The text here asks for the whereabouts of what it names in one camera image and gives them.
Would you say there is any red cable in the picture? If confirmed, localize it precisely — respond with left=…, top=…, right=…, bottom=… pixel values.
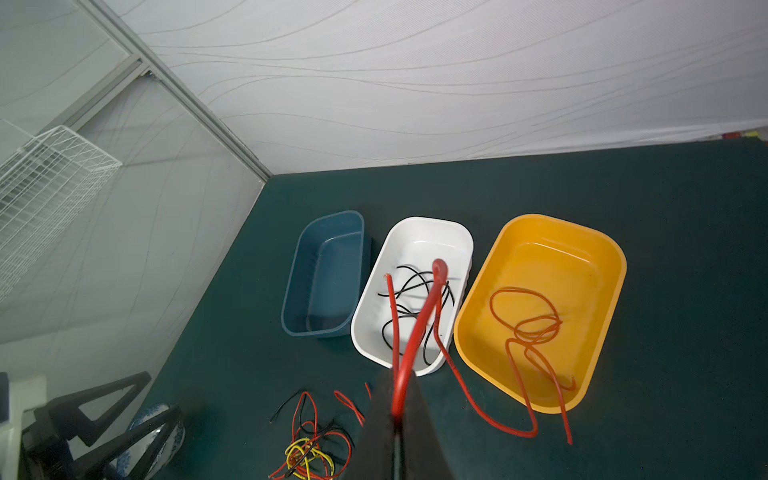
left=383, top=257, right=540, bottom=439

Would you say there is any white plastic bin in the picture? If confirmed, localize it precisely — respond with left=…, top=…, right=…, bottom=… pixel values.
left=351, top=217, right=474, bottom=376

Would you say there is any yellow plastic bin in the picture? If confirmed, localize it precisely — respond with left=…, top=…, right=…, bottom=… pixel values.
left=454, top=214, right=627, bottom=414

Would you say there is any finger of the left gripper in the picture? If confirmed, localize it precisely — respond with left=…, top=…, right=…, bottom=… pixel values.
left=59, top=405, right=182, bottom=479
left=35, top=370, right=152, bottom=448

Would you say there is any white wire basket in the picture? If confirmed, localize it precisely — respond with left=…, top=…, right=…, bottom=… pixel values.
left=1, top=125, right=122, bottom=298

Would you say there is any blue white patterned plate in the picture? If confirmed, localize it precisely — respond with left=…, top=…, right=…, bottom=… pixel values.
left=111, top=403, right=186, bottom=479

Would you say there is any black cable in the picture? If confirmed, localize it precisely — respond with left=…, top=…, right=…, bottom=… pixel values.
left=376, top=265, right=457, bottom=366

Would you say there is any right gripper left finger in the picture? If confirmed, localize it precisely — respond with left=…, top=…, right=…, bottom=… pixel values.
left=346, top=370, right=395, bottom=480

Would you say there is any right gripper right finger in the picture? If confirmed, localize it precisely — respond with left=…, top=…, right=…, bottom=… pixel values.
left=398, top=374, right=454, bottom=480

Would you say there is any blue plastic bin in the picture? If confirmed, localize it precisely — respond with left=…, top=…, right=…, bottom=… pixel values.
left=281, top=210, right=371, bottom=338

